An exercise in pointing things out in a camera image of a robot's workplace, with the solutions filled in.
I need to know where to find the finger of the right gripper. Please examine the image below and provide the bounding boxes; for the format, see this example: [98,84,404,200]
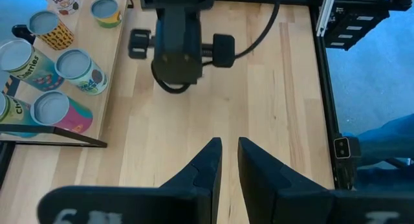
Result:
[212,33,236,69]
[128,28,153,60]

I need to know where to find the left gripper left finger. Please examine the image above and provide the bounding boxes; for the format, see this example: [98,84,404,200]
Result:
[36,137,223,224]

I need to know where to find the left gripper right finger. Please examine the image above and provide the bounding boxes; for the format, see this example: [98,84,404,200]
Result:
[237,136,414,224]

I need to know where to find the yellow green can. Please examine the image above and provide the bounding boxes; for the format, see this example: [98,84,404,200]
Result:
[90,0,124,29]

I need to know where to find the white mixed veggies can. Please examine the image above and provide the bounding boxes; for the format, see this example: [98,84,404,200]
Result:
[54,48,109,96]

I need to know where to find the yellow chili pepper box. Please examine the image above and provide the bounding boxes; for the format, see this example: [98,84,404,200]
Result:
[27,10,75,51]

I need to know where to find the orange white can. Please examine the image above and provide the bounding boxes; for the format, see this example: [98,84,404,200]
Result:
[38,0,81,16]

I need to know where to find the rainbow striped box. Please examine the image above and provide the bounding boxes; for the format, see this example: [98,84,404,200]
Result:
[30,90,94,135]

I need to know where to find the blue yellow cherries can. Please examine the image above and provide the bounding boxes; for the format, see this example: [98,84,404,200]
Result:
[0,38,65,92]
[0,93,39,138]

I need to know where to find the person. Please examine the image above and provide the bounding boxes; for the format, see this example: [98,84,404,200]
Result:
[339,113,414,192]

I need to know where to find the silver aluminium extrusion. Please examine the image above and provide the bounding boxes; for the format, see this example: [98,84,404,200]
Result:
[315,0,338,37]

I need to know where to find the black controller box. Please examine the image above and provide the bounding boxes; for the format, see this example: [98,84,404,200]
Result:
[323,5,391,52]

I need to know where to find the black table-level camera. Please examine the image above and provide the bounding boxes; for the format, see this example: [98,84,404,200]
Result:
[332,136,353,160]

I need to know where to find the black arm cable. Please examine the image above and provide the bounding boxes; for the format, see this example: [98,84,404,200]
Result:
[150,0,281,95]

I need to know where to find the black shelf divider post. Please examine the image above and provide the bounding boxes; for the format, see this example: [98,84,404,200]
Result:
[0,124,108,148]

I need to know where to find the black frame beam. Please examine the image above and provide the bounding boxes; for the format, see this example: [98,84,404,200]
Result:
[309,3,360,191]

